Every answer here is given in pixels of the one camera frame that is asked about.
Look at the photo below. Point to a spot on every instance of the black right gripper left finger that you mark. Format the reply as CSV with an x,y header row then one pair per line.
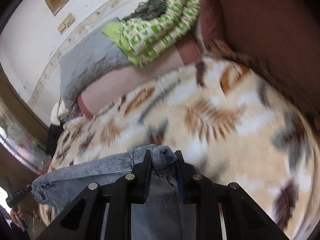
x,y
132,188

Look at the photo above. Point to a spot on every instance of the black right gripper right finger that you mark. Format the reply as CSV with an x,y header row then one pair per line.
x,y
196,189

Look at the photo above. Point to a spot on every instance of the blue denim pants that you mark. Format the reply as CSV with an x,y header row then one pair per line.
x,y
163,216

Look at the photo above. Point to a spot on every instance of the person left hand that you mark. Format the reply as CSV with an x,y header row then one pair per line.
x,y
20,212

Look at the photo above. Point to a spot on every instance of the glass panel wooden door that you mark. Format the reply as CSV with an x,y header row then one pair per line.
x,y
23,134

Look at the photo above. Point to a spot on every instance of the leaf pattern beige blanket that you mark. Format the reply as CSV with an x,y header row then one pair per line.
x,y
226,120

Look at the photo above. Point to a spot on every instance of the black cloth beside sofa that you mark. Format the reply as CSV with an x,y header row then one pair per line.
x,y
54,133

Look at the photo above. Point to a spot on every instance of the white crumpled cloth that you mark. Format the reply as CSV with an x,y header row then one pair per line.
x,y
58,112

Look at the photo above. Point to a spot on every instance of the grey quilted pillow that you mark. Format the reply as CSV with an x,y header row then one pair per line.
x,y
94,56

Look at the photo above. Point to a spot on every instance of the green checkered folded blanket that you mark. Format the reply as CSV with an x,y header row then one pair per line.
x,y
143,41

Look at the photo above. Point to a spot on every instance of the dark grey crumpled cloth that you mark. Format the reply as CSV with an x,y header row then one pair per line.
x,y
148,10

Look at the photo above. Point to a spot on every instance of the beige wall switch plate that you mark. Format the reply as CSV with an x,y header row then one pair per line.
x,y
66,23

